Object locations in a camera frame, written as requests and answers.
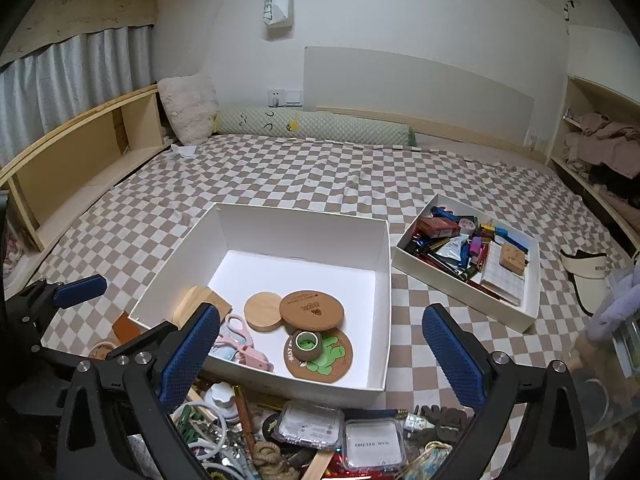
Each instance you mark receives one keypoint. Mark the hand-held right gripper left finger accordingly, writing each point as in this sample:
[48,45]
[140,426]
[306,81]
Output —
[192,355]

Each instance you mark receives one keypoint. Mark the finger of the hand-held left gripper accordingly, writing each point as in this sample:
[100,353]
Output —
[135,342]
[80,291]

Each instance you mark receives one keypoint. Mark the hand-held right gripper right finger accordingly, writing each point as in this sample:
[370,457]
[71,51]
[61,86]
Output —
[452,355]

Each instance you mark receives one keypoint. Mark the pink scissors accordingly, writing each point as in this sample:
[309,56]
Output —
[245,332]

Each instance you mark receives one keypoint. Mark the light wooden block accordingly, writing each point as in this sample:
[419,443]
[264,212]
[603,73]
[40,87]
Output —
[192,296]

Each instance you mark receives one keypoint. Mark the pink mini device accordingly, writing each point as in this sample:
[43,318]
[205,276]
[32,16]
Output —
[257,360]

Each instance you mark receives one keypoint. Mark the round wooden lid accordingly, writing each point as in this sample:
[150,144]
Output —
[262,310]

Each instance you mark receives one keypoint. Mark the brown tape roll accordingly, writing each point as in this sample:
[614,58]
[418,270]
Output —
[306,355]

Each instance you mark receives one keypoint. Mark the frog print cork coaster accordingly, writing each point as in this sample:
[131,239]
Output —
[330,355]

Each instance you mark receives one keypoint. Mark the plain cork coaster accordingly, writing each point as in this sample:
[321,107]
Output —
[310,307]

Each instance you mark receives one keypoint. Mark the white cardboard box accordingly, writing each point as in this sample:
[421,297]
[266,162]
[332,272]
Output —
[310,290]

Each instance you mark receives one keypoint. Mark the brown flat box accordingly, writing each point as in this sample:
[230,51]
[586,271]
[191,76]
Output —
[125,327]

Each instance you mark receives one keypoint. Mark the green clip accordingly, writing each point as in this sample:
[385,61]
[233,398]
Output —
[186,417]

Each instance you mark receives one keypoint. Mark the black hair claw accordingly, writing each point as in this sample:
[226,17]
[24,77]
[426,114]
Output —
[445,420]

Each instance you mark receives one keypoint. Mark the shallow white tray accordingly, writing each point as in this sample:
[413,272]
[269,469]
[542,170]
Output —
[450,286]

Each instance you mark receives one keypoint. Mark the white coiled tube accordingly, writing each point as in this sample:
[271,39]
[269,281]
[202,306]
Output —
[223,422]

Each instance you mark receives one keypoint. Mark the framed picture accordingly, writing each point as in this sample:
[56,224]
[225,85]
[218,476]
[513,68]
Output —
[12,250]

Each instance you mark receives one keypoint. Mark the brown pencil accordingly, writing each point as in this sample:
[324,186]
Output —
[244,415]

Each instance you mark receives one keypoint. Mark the checkered notebook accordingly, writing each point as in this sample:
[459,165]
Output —
[500,282]

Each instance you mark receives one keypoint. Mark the silver packet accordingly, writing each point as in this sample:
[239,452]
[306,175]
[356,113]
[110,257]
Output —
[452,249]

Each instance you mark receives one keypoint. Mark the black round compact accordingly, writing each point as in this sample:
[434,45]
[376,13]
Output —
[270,427]

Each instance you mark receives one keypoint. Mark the pile of assorted lighters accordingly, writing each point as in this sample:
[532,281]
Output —
[477,250]

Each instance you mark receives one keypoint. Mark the dotted wooden block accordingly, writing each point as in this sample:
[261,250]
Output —
[512,259]

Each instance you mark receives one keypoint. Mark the clear plastic case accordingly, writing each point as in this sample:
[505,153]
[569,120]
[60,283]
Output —
[310,425]
[372,445]

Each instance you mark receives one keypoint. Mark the red box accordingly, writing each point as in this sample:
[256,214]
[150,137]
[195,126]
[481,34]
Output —
[437,227]

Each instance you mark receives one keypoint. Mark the pink patterned tape roll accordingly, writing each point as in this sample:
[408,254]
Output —
[462,225]

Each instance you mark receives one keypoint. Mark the wooden bedside shelf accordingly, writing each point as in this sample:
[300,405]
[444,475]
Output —
[65,145]

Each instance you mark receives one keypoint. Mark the white visor cap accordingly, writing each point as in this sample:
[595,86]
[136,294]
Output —
[585,285]

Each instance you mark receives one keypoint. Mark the clear plastic bin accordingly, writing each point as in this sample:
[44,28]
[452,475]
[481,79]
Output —
[600,400]

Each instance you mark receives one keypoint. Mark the wooden stick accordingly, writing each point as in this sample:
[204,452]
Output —
[317,465]

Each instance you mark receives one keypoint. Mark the purple plush toy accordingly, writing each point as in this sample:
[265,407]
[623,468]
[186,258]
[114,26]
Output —
[617,305]

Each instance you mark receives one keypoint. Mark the white crumpled paper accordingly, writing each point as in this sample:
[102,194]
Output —
[182,151]

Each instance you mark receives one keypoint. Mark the checkered bedsheet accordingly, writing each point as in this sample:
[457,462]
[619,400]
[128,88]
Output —
[300,175]

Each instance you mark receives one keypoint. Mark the fluffy white pillow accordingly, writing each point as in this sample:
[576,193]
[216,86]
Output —
[187,105]

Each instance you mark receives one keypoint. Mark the pale blue curtain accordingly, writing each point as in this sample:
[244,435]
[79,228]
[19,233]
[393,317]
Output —
[75,75]

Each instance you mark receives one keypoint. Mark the wooden wardrobe shelf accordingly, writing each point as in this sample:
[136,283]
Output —
[559,120]

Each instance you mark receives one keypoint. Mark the green bolster pillow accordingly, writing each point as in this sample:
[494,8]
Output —
[325,127]

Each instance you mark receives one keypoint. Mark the pile of clothes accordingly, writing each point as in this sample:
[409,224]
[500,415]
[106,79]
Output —
[610,145]

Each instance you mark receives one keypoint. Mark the white headboard panel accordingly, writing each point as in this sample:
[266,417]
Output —
[415,90]

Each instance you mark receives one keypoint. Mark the beige printed valance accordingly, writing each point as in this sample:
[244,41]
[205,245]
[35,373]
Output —
[90,10]

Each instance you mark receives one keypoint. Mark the small wall socket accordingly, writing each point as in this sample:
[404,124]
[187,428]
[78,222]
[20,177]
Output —
[534,140]

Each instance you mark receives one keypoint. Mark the wide wall socket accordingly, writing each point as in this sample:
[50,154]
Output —
[285,96]

